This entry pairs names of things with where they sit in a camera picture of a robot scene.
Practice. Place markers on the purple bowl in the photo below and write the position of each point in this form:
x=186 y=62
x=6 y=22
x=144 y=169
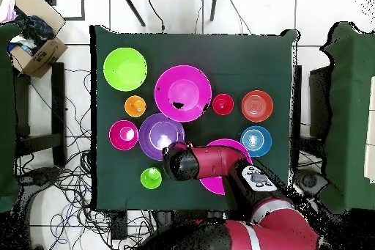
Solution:
x=152 y=135

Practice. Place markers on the large pink bowl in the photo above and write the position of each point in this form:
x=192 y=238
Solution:
x=212 y=185
x=187 y=85

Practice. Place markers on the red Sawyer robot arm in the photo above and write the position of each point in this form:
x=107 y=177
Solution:
x=216 y=159

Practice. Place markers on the red cup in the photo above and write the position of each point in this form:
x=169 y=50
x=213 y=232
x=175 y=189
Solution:
x=223 y=104

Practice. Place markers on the orange cup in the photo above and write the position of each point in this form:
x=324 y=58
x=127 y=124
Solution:
x=135 y=106

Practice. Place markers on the small magenta bowl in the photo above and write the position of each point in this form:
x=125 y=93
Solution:
x=123 y=135

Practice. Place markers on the light green cup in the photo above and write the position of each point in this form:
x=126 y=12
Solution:
x=151 y=178

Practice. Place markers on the blue bowl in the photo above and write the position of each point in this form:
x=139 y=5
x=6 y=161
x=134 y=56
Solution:
x=255 y=141

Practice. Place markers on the orange-red bowl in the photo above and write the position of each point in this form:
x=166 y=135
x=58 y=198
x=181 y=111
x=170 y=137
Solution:
x=257 y=106

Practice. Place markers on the dark green tablecloth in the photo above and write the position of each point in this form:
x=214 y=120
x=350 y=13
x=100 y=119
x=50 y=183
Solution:
x=175 y=47

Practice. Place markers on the light green bowl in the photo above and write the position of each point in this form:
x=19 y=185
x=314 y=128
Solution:
x=125 y=69

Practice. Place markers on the black power box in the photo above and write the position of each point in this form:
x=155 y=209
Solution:
x=118 y=225

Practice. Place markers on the dark grey chair base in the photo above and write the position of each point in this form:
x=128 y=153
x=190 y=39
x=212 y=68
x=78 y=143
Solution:
x=310 y=180
x=41 y=175

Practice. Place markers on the cardboard box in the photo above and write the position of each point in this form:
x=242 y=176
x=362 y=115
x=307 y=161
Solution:
x=44 y=56

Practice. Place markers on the green cloth covered table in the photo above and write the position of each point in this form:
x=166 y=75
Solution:
x=7 y=115
x=351 y=85

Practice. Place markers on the dark blue clothing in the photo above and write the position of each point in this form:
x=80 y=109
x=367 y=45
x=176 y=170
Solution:
x=35 y=30

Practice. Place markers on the pink cloth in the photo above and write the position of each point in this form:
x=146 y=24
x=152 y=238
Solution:
x=7 y=9

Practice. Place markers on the black stool frame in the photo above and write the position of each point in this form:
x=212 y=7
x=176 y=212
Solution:
x=58 y=100

